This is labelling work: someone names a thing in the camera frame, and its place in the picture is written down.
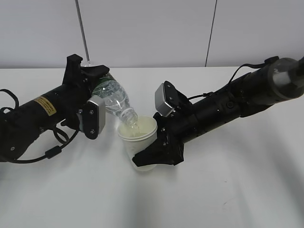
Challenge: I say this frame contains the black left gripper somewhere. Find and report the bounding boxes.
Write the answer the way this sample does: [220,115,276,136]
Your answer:
[62,54,110,128]

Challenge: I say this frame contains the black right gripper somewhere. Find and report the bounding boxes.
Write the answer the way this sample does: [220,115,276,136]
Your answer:
[132,85,197,166]

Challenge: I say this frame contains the white paper cup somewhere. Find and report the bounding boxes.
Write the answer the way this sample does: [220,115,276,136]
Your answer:
[117,116,157,171]

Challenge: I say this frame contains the clear green-label water bottle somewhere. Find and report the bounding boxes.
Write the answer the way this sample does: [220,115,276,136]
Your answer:
[91,72,139,128]

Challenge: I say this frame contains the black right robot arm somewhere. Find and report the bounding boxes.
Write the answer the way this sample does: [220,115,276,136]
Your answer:
[132,56,304,167]

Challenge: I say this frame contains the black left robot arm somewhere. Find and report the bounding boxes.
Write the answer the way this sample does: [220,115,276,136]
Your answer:
[0,54,110,164]

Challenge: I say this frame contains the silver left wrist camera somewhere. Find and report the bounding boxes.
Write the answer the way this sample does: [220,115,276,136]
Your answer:
[82,95,106,140]

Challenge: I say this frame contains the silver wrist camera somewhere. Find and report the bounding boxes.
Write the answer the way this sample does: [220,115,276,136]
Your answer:
[82,95,106,140]
[154,83,173,117]

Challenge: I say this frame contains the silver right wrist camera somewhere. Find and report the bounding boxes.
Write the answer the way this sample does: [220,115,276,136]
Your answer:
[154,83,173,117]

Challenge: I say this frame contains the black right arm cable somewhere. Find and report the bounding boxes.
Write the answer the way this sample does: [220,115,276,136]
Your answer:
[187,56,280,100]

